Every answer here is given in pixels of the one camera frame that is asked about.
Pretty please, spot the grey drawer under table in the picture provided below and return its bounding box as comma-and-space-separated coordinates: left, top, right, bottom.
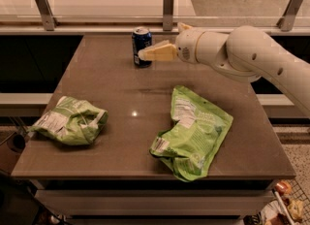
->
35, 190, 273, 216

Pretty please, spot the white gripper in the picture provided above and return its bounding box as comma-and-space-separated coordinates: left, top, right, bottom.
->
138, 22, 203, 64

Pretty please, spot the crumpled green chip bag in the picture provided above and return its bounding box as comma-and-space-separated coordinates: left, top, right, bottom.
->
29, 96, 109, 145

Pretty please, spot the left metal railing bracket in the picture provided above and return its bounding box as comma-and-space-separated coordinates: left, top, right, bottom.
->
35, 0, 57, 31

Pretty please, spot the wire basket with snacks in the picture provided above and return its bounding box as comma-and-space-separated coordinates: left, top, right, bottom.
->
259, 179, 310, 225

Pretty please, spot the metal railing bracket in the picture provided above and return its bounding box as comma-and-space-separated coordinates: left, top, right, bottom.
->
163, 0, 174, 31
276, 0, 303, 32
35, 0, 57, 31

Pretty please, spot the blue pepsi can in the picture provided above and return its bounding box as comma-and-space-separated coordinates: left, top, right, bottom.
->
132, 26, 152, 68

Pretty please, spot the flat green chip bag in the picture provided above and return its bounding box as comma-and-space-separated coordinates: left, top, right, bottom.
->
149, 85, 233, 182

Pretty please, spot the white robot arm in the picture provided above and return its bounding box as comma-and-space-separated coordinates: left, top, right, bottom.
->
139, 23, 310, 117

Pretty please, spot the right metal railing bracket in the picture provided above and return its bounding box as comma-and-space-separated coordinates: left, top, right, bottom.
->
276, 0, 303, 32

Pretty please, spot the middle metal railing bracket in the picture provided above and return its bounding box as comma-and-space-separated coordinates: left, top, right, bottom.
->
163, 0, 174, 31

